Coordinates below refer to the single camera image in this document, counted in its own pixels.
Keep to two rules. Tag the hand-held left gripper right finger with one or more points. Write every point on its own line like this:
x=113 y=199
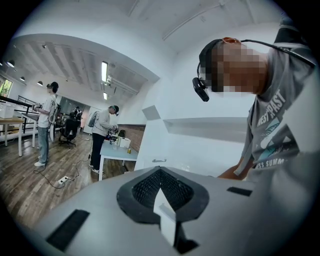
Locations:
x=237 y=215

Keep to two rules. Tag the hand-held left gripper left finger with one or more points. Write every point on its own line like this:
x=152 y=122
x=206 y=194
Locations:
x=100 y=212

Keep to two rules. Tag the person's right forearm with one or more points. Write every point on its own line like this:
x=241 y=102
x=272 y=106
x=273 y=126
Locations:
x=230 y=172

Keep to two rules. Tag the white power strip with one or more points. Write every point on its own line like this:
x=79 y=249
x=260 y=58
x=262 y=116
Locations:
x=63 y=180

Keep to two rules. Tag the light blue table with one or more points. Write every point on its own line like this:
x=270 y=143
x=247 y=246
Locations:
x=117 y=155

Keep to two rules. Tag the white cardboard box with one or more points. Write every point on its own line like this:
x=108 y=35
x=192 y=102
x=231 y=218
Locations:
x=124 y=142

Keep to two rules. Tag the grey metal tool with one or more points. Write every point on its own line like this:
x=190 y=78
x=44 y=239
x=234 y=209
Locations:
x=160 y=160

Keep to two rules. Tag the black office chair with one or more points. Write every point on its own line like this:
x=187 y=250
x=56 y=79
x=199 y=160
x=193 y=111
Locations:
x=70 y=127

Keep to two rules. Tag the long ceiling light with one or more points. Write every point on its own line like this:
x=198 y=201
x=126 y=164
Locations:
x=104 y=71
x=105 y=95

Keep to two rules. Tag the wooden table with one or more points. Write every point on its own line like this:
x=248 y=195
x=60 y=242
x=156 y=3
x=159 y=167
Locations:
x=10 y=120

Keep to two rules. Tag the person's grey printed t-shirt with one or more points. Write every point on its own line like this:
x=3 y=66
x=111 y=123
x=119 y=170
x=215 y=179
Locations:
x=280 y=82

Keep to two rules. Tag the white storage bin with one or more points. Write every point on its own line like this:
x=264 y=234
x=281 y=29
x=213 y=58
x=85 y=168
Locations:
x=5 y=110

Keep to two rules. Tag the black pendant lamp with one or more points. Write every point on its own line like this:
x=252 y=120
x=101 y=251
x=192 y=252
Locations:
x=22 y=78
x=10 y=63
x=40 y=83

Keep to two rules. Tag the person's head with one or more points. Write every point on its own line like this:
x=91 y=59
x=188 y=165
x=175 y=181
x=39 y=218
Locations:
x=237 y=70

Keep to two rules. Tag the window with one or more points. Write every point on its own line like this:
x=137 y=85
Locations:
x=5 y=87

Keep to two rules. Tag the grey wall panel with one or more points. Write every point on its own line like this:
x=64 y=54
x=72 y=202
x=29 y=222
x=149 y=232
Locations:
x=151 y=112

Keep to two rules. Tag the black head-mounted camera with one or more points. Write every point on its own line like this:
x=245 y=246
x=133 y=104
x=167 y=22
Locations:
x=201 y=90

